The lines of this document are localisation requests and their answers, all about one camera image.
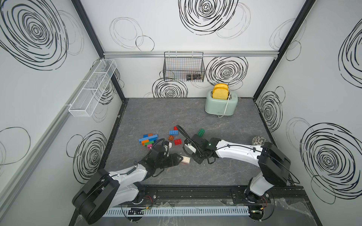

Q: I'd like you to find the white cable duct strip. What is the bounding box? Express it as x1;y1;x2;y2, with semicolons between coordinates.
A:
103;206;250;218

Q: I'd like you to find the white toaster cable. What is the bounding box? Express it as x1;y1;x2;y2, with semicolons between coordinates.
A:
218;91;232;118

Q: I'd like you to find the green lego brick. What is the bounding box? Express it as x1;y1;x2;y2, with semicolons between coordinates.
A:
197;129;205;137
144;141;155;146

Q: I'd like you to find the black corner frame post left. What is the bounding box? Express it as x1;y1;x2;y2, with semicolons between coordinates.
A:
71;0;127;102

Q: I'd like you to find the black wire wall basket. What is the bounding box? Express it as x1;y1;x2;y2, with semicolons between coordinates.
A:
163;56;206;82

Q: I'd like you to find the mint green toaster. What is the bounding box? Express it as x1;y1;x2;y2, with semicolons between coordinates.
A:
205;90;238;116

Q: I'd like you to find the light blue long lego brick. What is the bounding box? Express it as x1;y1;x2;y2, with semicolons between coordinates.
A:
169;130;179;135

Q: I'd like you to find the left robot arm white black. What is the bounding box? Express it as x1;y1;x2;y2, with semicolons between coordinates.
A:
72;142;183;225

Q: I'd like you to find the black corner frame post right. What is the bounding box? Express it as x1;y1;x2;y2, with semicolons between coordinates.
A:
253;0;316;102

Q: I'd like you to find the yellow toast slice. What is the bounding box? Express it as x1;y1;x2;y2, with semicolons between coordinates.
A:
212;83;229;100

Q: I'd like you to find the white lego brick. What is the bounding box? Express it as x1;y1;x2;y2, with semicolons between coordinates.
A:
181;156;191;164

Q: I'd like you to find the patterned ceramic bowl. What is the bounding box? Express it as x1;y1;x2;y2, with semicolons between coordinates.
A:
252;136;268;146

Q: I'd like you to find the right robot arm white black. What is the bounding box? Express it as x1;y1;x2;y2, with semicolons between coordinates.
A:
183;135;291;203

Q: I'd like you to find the grey wall rail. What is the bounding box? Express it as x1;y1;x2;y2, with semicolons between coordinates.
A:
104;50;279;58

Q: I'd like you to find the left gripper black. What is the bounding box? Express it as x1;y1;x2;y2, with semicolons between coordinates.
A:
155;153;183;169

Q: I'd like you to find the black corner frame post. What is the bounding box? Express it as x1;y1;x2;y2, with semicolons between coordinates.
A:
71;0;127;102
253;0;316;102

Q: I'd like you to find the white wire wall shelf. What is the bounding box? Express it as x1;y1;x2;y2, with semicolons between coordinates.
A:
68;58;117;117

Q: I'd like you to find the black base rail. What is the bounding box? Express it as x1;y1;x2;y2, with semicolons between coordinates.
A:
141;185;307;205

